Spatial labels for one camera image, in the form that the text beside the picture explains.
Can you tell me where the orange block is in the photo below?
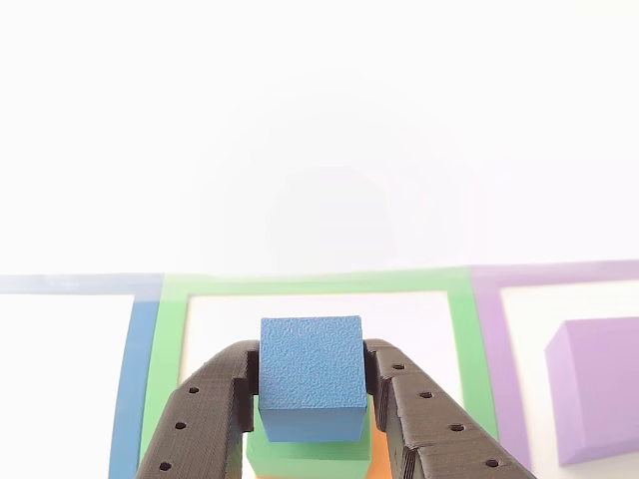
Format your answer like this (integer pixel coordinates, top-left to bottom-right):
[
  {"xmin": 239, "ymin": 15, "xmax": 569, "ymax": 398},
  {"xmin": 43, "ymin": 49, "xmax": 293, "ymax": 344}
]
[{"xmin": 253, "ymin": 431, "xmax": 394, "ymax": 479}]

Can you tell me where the green block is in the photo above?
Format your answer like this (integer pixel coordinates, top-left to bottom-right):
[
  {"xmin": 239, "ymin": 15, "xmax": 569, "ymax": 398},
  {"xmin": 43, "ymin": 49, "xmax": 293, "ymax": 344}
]
[{"xmin": 246, "ymin": 408, "xmax": 373, "ymax": 476}]

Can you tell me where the small blue cube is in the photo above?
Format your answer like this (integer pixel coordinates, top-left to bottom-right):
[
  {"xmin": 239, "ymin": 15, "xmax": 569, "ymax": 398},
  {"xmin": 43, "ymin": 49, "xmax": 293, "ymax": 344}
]
[{"xmin": 258, "ymin": 314, "xmax": 370, "ymax": 444}]

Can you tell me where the purple block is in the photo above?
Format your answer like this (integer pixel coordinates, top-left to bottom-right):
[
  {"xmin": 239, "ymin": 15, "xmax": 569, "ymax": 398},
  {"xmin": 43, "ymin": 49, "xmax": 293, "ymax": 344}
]
[{"xmin": 543, "ymin": 316, "xmax": 639, "ymax": 468}]

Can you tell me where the blue tape square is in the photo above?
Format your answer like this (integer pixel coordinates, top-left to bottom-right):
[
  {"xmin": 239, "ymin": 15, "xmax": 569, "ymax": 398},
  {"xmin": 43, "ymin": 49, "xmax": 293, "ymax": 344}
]
[{"xmin": 0, "ymin": 272, "xmax": 166, "ymax": 479}]

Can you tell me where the green tape square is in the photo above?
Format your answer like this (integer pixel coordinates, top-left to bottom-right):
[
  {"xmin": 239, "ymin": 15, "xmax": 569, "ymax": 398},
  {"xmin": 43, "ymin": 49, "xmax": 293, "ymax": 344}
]
[{"xmin": 139, "ymin": 266, "xmax": 500, "ymax": 479}]

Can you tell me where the purple tape square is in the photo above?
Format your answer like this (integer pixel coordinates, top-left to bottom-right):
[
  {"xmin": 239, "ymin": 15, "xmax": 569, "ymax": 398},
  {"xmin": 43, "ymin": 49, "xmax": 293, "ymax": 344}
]
[{"xmin": 468, "ymin": 258, "xmax": 639, "ymax": 473}]

